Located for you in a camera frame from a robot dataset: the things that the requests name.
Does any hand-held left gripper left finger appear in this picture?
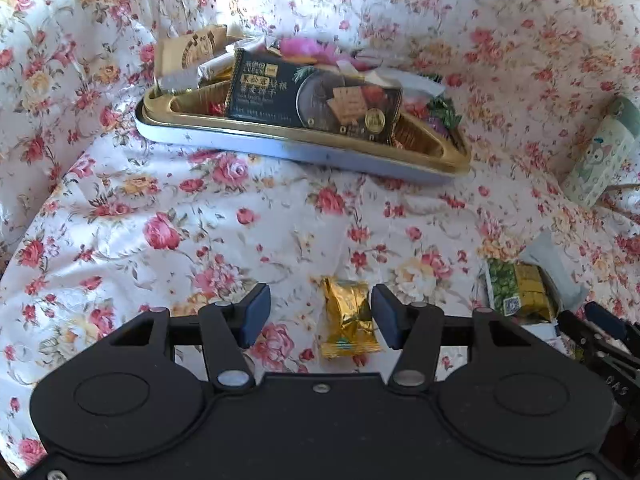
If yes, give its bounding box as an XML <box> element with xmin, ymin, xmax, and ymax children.
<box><xmin>102</xmin><ymin>283</ymin><xmax>272</xmax><ymax>392</ymax></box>

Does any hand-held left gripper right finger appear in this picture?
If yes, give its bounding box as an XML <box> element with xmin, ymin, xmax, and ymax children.
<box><xmin>371</xmin><ymin>284</ymin><xmax>543</xmax><ymax>394</ymax></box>

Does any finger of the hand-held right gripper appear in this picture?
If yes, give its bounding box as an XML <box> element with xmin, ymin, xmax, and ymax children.
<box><xmin>584</xmin><ymin>302</ymin><xmax>640</xmax><ymax>356</ymax></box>
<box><xmin>556</xmin><ymin>310</ymin><xmax>608</xmax><ymax>361</ymax></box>

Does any gold foil candy packet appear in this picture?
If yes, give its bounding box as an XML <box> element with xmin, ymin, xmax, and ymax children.
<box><xmin>320</xmin><ymin>276</ymin><xmax>379</xmax><ymax>359</ymax></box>

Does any green gold patterned packet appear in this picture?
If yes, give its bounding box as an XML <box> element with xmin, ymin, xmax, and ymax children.
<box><xmin>482</xmin><ymin>257</ymin><xmax>558</xmax><ymax>326</ymax></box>

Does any blue snack tin gold tray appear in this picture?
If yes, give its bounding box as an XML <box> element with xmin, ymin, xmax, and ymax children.
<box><xmin>135</xmin><ymin>77</ymin><xmax>473</xmax><ymax>179</ymax></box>

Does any floral cloth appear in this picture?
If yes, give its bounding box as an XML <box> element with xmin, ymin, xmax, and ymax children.
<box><xmin>0</xmin><ymin>0</ymin><xmax>640</xmax><ymax>480</ymax></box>

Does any green printed water bottle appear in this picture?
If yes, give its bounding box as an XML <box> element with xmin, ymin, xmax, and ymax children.
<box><xmin>557</xmin><ymin>96</ymin><xmax>640</xmax><ymax>209</ymax></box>

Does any green foil candy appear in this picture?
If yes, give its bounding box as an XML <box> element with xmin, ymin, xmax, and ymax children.
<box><xmin>425</xmin><ymin>95</ymin><xmax>463</xmax><ymax>133</ymax></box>

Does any black cracker packet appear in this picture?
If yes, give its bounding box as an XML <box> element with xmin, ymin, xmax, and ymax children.
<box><xmin>223</xmin><ymin>47</ymin><xmax>403</xmax><ymax>145</ymax></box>

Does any white wrapped snack packet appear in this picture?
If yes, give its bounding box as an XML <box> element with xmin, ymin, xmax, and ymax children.
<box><xmin>157</xmin><ymin>55</ymin><xmax>236</xmax><ymax>93</ymax></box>

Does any pink candy wrapper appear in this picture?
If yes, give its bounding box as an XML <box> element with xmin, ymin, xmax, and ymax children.
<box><xmin>277</xmin><ymin>37</ymin><xmax>341</xmax><ymax>66</ymax></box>

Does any beige snack packet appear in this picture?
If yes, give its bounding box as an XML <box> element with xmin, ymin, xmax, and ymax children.
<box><xmin>152</xmin><ymin>24</ymin><xmax>228</xmax><ymax>92</ymax></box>

